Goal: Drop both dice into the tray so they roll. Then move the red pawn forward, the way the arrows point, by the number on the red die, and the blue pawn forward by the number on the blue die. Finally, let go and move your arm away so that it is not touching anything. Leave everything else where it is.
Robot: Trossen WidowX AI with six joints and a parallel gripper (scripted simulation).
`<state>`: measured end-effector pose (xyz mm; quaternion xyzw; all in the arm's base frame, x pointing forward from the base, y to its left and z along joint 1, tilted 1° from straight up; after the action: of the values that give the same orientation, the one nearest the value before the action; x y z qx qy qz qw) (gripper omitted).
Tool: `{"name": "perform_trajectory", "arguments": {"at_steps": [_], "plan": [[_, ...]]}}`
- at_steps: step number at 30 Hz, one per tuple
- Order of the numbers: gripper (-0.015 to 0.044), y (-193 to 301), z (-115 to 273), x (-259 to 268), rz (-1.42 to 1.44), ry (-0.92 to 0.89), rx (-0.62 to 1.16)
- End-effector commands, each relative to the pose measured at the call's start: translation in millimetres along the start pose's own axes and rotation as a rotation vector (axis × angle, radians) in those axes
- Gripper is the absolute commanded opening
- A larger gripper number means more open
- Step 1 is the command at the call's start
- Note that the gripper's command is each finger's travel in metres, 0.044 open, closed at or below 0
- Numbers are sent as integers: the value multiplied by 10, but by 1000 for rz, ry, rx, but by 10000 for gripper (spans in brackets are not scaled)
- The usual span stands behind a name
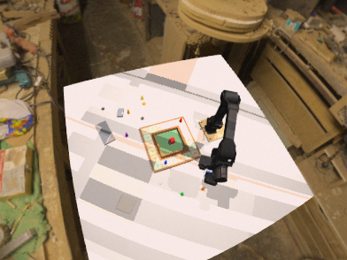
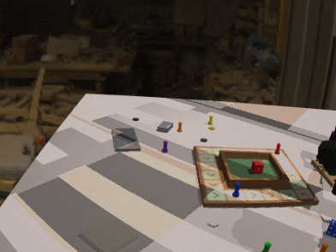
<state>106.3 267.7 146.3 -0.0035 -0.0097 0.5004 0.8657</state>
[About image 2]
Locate blue pawn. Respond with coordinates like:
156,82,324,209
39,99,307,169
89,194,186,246
232,183,241,197

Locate green pawn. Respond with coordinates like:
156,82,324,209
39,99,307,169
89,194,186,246
262,242,272,252

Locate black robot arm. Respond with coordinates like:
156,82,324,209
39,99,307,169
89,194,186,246
316,126,336,176

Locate blue die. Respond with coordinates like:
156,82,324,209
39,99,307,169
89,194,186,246
326,219,336,238

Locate red die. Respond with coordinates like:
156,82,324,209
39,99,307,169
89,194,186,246
251,160,264,174

